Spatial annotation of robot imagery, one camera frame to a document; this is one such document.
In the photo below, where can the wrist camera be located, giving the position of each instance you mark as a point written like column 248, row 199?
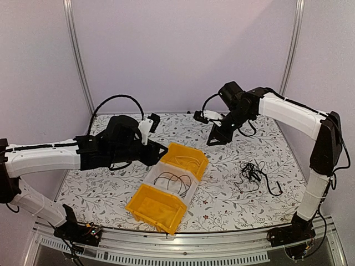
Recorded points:
column 206, row 116
column 148, row 125

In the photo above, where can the floral patterned table mat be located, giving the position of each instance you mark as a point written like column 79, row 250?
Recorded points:
column 252, row 182

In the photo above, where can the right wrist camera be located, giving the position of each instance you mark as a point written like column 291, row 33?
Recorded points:
column 206, row 116

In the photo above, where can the aluminium frame post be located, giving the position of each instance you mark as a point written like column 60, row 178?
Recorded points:
column 74, row 41
column 296, row 31

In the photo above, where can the near yellow plastic bin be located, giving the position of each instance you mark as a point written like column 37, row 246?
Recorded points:
column 160, row 209

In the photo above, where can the front aluminium rail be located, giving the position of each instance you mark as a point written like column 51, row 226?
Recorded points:
column 245, row 247

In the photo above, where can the left aluminium frame post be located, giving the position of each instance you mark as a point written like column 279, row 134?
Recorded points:
column 74, row 41

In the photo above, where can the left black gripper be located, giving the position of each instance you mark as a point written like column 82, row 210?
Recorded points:
column 152, row 158

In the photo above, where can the white translucent plastic bin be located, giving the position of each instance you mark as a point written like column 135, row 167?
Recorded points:
column 173, row 180

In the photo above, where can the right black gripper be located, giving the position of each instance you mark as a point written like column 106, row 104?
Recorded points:
column 224, row 137

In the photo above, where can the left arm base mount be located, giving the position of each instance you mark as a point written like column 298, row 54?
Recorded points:
column 78, row 233

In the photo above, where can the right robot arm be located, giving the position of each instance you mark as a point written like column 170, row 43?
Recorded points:
column 324, row 128

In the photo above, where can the right aluminium frame post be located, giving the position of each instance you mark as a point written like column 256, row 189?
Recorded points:
column 296, row 31

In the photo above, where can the yellow plastic bin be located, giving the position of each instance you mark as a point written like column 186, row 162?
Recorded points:
column 186, row 158
column 160, row 209

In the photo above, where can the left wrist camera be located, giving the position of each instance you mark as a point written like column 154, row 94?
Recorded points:
column 148, row 125

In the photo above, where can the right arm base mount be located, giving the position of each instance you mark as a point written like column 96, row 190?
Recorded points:
column 297, row 241

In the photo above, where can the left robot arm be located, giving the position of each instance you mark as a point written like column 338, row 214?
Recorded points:
column 124, row 140

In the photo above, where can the far yellow plastic bin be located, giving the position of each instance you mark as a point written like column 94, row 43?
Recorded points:
column 186, row 158

